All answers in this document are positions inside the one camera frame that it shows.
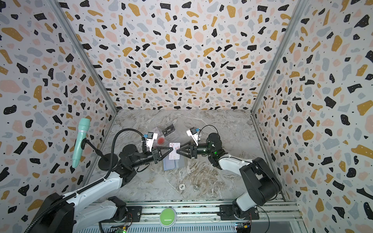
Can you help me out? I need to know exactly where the black microphone stand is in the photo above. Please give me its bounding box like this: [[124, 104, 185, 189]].
[[81, 139, 119, 171]]

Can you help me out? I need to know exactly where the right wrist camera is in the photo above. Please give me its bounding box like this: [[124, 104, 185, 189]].
[[187, 127, 200, 146]]

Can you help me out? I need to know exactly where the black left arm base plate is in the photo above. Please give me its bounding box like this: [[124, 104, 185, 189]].
[[103, 206, 143, 224]]

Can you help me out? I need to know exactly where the green push button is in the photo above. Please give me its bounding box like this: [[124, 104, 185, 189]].
[[159, 208, 177, 228]]

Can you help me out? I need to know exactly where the aluminium left corner post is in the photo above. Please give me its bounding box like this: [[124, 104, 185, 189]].
[[47, 1, 118, 115]]

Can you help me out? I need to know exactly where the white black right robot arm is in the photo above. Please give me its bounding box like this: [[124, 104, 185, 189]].
[[176, 133, 282, 219]]

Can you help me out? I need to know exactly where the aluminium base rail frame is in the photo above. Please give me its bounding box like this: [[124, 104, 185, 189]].
[[78, 201, 307, 233]]

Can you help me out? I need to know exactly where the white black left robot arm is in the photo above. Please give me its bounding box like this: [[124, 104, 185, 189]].
[[25, 144, 173, 233]]

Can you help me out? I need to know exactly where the red card in box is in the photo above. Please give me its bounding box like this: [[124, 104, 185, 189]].
[[157, 137, 165, 145]]

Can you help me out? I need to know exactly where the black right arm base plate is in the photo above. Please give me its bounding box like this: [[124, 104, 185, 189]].
[[218, 204, 259, 221]]

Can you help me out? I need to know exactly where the mint green microphone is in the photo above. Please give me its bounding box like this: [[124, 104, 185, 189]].
[[72, 118, 90, 169]]

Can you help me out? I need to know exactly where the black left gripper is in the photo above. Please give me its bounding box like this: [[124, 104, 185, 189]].
[[132, 147, 174, 170]]

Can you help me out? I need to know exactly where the white floral credit card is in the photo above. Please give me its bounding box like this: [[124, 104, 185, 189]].
[[169, 142, 181, 160]]

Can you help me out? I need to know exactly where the clear acrylic card box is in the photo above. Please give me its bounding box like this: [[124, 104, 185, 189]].
[[151, 124, 175, 147]]

